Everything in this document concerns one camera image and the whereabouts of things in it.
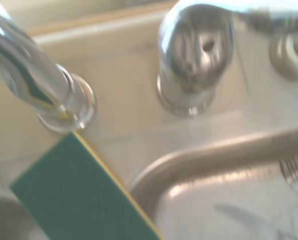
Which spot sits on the metal fork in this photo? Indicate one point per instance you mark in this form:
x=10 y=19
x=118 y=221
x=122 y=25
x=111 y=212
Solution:
x=290 y=167

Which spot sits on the chrome gooseneck faucet spout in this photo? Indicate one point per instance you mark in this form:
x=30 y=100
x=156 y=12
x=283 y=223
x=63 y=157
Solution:
x=33 y=67

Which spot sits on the chrome sink hole cap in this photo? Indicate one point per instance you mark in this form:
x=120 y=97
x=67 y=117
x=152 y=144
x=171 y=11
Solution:
x=286 y=57

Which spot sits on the green and yellow sponge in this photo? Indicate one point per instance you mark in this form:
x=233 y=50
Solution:
x=76 y=190

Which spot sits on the stainless steel double sink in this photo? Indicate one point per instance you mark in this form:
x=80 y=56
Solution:
x=128 y=75

